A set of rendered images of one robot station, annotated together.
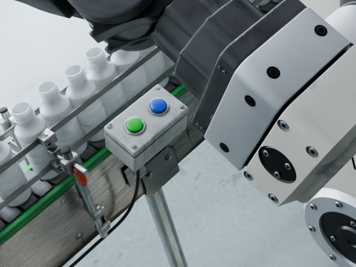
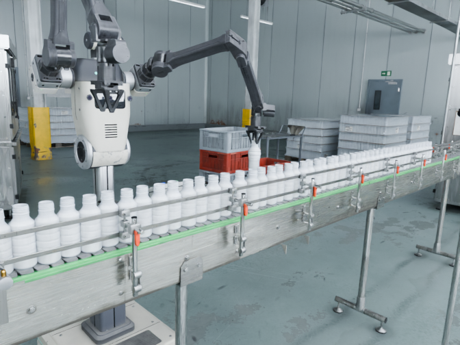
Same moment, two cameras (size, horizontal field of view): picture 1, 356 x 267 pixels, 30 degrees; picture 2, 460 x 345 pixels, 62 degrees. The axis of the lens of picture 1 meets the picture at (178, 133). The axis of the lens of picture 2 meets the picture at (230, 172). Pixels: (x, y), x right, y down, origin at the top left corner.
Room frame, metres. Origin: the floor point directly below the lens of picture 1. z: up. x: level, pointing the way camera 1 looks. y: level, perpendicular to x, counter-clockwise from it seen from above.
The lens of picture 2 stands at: (2.39, 0.04, 1.45)
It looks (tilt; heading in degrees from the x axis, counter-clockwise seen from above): 11 degrees down; 170
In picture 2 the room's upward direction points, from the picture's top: 2 degrees clockwise
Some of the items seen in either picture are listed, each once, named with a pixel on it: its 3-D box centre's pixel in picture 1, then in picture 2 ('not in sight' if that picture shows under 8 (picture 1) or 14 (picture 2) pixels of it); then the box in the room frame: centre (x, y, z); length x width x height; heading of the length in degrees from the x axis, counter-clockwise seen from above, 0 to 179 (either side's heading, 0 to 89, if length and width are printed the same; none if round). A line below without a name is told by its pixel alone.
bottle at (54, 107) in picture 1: (60, 119); (212, 197); (1.02, 0.21, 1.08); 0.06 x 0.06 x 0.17
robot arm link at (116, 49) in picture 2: not in sight; (112, 43); (1.11, -0.13, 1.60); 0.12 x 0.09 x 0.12; 35
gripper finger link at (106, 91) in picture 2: not in sight; (109, 98); (1.10, -0.14, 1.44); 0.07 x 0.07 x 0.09; 35
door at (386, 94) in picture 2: not in sight; (380, 116); (-8.10, 6.31, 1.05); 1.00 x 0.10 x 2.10; 35
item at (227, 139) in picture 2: not in sight; (231, 138); (-1.73, 0.74, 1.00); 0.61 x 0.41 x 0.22; 132
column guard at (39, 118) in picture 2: not in sight; (40, 133); (-6.29, -2.61, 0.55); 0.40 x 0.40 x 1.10; 35
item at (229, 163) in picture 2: not in sight; (230, 158); (-1.74, 0.75, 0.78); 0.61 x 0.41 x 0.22; 132
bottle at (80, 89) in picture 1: (86, 103); (199, 199); (1.05, 0.16, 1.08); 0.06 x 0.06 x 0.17
